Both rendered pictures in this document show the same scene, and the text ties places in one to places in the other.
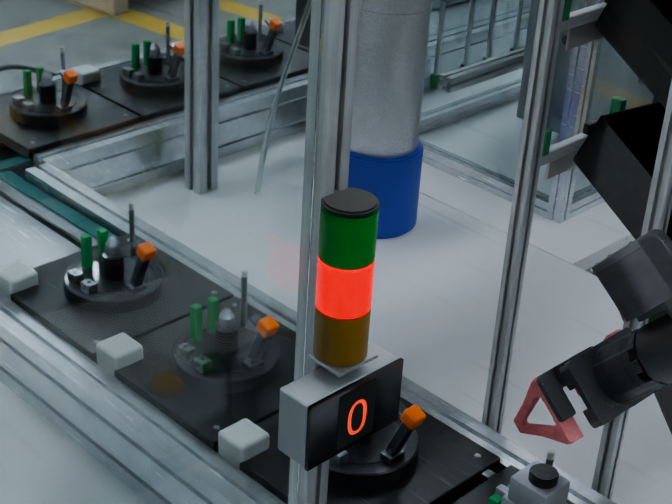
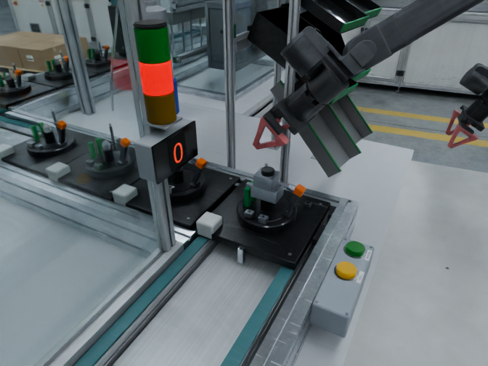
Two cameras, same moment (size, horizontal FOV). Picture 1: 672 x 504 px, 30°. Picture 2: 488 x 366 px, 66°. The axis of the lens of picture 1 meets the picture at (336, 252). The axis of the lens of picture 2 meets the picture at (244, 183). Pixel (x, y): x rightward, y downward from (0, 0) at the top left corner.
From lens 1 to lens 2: 0.50 m
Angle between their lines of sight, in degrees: 14
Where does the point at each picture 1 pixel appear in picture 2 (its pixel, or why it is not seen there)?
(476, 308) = (210, 133)
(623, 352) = (302, 94)
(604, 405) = (297, 123)
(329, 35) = not seen: outside the picture
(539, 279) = not seen: hidden behind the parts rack
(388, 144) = not seen: hidden behind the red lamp
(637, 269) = (305, 45)
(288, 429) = (143, 164)
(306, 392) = (148, 141)
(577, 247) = (242, 109)
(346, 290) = (158, 77)
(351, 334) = (166, 104)
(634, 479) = (290, 179)
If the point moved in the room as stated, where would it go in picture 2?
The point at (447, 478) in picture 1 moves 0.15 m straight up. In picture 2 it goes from (221, 189) to (218, 137)
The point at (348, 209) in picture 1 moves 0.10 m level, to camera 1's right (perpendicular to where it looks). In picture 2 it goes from (149, 24) to (217, 20)
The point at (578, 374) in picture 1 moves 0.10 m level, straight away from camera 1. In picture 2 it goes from (282, 110) to (276, 91)
